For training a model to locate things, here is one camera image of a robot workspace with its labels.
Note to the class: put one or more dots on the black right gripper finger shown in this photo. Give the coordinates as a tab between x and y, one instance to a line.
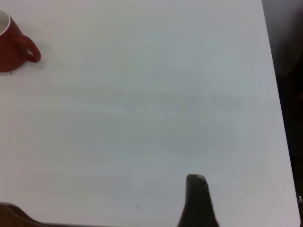
197	205

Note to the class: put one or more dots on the red ceramic mug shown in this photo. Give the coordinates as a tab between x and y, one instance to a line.
9	52

